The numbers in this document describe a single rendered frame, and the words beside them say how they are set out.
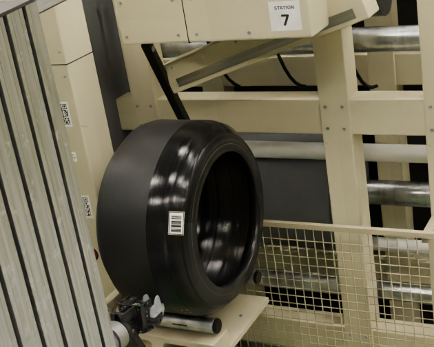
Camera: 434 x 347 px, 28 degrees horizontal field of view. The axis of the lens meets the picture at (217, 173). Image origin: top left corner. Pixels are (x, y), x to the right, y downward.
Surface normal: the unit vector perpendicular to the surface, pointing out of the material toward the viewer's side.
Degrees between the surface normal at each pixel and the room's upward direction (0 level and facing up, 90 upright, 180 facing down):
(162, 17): 90
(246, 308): 0
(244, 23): 90
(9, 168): 90
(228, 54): 90
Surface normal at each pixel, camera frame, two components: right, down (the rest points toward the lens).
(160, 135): -0.25, -0.81
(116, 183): -0.43, -0.34
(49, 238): 0.95, -0.04
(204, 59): -0.44, 0.40
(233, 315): -0.15, -0.92
